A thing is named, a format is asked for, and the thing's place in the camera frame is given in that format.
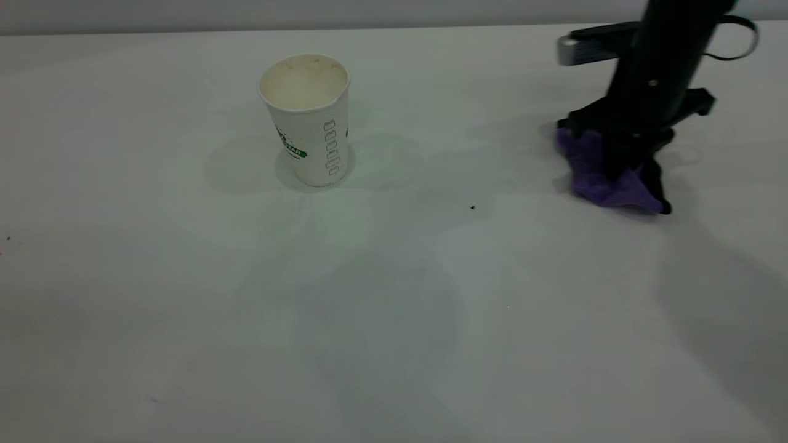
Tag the white paper cup green print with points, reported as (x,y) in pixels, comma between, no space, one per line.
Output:
(308,129)

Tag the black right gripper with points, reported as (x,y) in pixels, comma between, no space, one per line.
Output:
(646,114)

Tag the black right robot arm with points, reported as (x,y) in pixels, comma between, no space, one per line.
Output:
(677,37)

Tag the purple cloth black trim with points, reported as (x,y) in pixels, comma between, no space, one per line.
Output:
(591,178)

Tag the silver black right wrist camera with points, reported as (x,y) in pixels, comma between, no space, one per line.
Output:
(588,46)

